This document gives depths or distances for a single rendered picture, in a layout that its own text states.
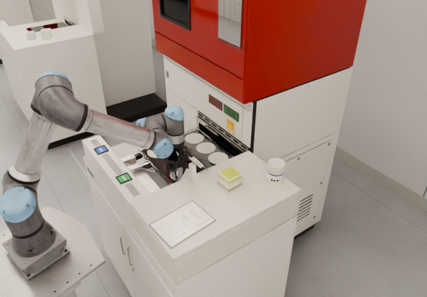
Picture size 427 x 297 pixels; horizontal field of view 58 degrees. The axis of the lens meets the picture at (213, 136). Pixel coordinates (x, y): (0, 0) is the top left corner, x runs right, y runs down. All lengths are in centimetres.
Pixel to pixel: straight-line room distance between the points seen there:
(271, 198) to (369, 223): 152
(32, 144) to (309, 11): 123
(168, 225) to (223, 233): 21
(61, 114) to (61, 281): 63
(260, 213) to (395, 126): 181
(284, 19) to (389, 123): 169
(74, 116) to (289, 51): 96
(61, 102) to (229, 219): 73
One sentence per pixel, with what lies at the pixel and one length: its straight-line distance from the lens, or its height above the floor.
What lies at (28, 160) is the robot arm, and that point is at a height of 120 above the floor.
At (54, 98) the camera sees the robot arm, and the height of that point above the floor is 147.
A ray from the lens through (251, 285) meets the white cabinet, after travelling 186.
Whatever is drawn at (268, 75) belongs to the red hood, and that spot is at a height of 133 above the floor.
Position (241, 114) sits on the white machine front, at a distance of 181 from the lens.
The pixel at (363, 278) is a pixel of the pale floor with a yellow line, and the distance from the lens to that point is 269.
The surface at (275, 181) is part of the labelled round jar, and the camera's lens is 164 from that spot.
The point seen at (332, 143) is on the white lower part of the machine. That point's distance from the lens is 237.
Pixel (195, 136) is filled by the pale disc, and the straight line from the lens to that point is 206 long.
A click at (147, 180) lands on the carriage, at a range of 182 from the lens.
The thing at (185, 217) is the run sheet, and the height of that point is 97.
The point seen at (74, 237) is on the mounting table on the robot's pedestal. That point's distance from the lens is 172.
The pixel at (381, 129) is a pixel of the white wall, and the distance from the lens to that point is 322.
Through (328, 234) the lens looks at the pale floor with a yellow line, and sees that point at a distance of 285.
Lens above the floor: 203
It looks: 33 degrees down
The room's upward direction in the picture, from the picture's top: straight up
